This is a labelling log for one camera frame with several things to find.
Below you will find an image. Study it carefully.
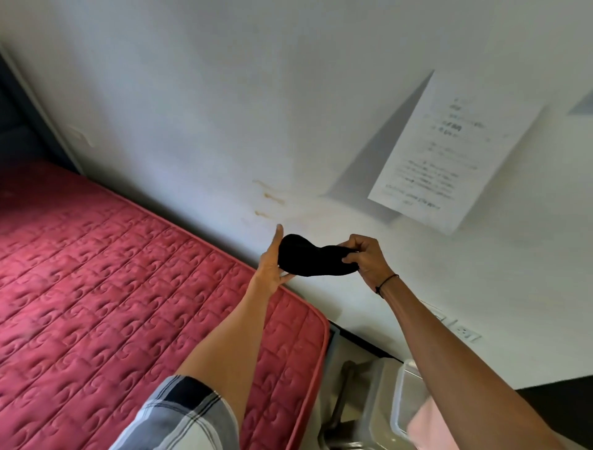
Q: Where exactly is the person's right hand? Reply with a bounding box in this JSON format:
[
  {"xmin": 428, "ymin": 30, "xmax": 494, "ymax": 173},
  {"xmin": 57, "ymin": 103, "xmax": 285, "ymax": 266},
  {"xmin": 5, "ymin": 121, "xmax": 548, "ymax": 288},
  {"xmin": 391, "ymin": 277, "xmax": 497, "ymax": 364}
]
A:
[{"xmin": 339, "ymin": 234, "xmax": 395, "ymax": 293}]

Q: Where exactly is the person's left hand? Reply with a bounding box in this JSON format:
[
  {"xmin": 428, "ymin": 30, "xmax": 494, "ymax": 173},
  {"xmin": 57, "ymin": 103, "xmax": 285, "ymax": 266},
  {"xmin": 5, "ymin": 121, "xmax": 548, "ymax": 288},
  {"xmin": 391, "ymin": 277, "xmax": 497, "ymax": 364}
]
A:
[{"xmin": 254, "ymin": 224, "xmax": 296, "ymax": 297}]

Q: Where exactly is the black sock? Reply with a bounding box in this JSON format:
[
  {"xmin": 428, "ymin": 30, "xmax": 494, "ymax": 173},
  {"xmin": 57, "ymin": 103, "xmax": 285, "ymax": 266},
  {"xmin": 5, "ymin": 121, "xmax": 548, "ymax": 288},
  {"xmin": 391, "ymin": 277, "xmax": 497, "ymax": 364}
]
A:
[{"xmin": 277, "ymin": 234, "xmax": 360, "ymax": 277}]

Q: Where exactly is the person's right forearm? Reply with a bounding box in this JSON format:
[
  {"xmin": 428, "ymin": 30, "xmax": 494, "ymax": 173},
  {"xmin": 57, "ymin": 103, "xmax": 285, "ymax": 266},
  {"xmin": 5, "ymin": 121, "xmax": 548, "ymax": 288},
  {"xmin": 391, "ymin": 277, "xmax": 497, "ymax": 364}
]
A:
[{"xmin": 380, "ymin": 277, "xmax": 565, "ymax": 450}]

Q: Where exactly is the person's left forearm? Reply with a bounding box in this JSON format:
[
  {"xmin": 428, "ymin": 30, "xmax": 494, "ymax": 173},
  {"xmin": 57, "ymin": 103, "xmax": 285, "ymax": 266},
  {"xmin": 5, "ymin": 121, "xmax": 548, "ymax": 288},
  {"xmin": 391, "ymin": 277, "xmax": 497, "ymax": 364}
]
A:
[{"xmin": 176, "ymin": 277, "xmax": 281, "ymax": 434}]

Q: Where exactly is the black wrist band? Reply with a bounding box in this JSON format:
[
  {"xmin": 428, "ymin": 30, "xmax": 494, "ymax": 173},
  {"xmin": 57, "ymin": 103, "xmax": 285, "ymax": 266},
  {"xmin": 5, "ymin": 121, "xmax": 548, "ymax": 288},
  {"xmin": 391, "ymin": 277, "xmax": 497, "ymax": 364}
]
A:
[{"xmin": 375, "ymin": 274, "xmax": 399, "ymax": 298}]

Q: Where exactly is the white printed paper sheet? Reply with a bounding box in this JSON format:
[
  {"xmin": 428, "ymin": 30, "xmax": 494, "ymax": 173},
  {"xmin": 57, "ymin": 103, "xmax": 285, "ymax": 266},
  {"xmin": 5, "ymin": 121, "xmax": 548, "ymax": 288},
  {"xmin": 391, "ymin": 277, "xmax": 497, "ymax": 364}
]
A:
[{"xmin": 368, "ymin": 70, "xmax": 545, "ymax": 236}]

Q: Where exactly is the grey plastic stool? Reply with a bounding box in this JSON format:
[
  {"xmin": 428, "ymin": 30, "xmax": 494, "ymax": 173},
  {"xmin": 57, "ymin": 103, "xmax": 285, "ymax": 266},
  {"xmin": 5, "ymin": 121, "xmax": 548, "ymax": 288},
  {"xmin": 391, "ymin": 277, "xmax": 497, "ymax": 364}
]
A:
[{"xmin": 320, "ymin": 357, "xmax": 418, "ymax": 450}]

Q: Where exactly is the red quilted mattress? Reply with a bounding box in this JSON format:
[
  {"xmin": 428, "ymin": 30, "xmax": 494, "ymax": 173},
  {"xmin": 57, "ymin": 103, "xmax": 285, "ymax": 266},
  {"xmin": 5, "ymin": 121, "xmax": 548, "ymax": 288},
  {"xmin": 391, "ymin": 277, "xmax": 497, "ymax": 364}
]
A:
[{"xmin": 0, "ymin": 160, "xmax": 330, "ymax": 450}]

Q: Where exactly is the clear plastic storage box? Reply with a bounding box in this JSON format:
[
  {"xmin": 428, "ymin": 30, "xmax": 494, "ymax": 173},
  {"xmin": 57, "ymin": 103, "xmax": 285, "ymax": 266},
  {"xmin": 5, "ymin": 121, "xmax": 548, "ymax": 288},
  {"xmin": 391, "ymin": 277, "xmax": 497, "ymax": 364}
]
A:
[{"xmin": 390, "ymin": 359, "xmax": 434, "ymax": 436}]

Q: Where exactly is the plaid shirt sleeve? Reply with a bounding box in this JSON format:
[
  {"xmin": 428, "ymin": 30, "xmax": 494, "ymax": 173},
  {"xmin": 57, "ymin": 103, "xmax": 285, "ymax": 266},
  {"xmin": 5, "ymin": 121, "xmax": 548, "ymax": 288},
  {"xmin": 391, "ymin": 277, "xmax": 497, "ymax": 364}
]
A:
[{"xmin": 109, "ymin": 375, "xmax": 240, "ymax": 450}]

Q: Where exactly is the pink cloth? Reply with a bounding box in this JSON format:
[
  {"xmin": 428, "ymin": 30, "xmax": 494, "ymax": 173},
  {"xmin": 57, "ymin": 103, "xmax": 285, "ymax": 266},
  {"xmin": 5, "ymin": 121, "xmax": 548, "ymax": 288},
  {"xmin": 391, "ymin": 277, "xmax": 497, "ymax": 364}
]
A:
[{"xmin": 408, "ymin": 394, "xmax": 459, "ymax": 450}]

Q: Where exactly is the white wall switch plate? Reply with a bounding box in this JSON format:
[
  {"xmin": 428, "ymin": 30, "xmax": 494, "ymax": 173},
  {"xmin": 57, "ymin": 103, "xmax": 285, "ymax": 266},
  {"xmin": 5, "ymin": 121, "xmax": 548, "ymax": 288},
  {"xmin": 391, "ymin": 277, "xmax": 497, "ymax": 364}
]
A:
[{"xmin": 421, "ymin": 301, "xmax": 447, "ymax": 324}]

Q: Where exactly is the white wall socket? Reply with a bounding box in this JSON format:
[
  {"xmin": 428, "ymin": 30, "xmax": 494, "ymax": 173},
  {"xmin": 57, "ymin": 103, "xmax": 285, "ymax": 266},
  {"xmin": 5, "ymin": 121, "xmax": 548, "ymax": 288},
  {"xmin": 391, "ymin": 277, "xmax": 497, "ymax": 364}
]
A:
[{"xmin": 448, "ymin": 320, "xmax": 482, "ymax": 344}]

